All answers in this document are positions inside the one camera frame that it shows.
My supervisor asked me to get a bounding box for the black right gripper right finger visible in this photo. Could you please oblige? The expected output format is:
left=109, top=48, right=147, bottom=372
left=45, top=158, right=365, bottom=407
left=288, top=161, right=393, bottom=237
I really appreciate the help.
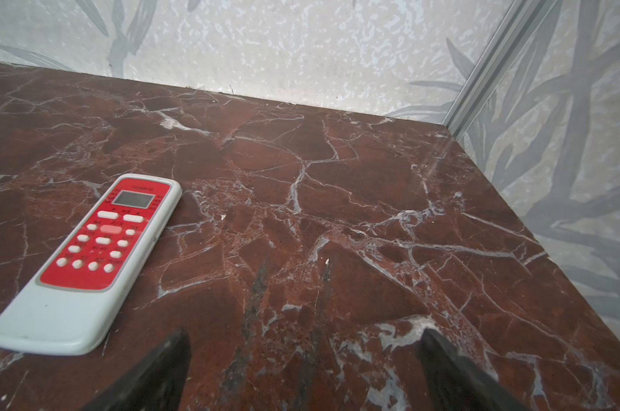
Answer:
left=417, top=329, right=526, bottom=411

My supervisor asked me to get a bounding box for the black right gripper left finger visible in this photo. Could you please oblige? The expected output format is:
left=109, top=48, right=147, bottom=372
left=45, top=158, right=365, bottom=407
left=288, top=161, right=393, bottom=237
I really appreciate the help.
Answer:
left=82, top=328, right=192, bottom=410

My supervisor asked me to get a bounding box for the red white remote control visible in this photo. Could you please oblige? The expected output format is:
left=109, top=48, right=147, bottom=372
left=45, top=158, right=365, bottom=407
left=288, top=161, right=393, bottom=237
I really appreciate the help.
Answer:
left=0, top=173, right=182, bottom=356

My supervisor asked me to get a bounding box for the aluminium cage frame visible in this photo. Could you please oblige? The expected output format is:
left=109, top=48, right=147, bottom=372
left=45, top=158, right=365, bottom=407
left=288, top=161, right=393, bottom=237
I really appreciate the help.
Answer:
left=442, top=0, right=557, bottom=140

